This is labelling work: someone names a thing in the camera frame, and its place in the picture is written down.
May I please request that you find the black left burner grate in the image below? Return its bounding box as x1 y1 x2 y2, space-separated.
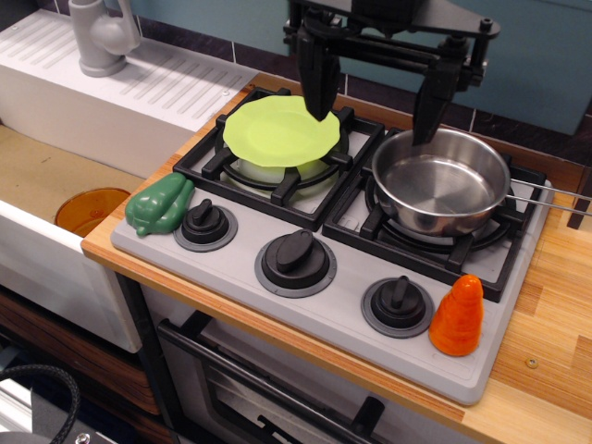
173 87 385 231

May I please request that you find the black middle stove knob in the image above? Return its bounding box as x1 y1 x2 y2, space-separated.
254 229 337 299

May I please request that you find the black right stove knob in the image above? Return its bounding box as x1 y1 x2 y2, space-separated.
361 276 435 339

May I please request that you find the black braided cable lower left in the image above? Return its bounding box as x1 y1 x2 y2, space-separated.
0 364 80 444

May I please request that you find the orange toy carrot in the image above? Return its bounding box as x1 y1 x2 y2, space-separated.
428 275 484 357

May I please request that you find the toy oven door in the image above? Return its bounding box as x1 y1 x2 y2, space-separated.
154 312 471 443

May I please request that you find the black left stove knob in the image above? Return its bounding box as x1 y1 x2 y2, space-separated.
173 199 239 253

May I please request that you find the black stove knob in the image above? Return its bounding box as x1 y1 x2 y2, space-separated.
361 276 435 339
173 199 239 253
254 229 337 299

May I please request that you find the black burner grate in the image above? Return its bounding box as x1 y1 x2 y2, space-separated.
173 87 385 231
323 149 548 302

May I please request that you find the light green plastic plate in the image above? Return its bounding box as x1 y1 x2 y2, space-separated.
223 95 340 167

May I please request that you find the orange plastic sink drain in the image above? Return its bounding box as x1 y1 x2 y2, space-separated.
55 188 130 237

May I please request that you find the grey toy stove top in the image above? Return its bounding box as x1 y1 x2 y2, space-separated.
109 129 555 407

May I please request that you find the grey toy faucet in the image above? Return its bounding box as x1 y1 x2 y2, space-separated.
68 0 141 78

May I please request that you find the green toy bell pepper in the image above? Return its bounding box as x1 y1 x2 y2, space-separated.
125 172 194 238

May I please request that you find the stainless steel pan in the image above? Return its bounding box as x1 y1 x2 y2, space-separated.
371 129 591 237

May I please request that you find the black oven door handle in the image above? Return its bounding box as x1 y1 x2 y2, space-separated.
156 312 385 443

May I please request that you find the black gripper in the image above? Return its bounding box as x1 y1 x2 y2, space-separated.
284 1 500 146

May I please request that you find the black right burner grate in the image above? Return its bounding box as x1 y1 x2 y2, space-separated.
323 149 548 302

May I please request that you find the white toy sink unit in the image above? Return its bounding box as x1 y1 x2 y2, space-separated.
1 9 255 353

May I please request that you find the brass screw in counter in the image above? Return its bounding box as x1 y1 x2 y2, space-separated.
525 358 539 369

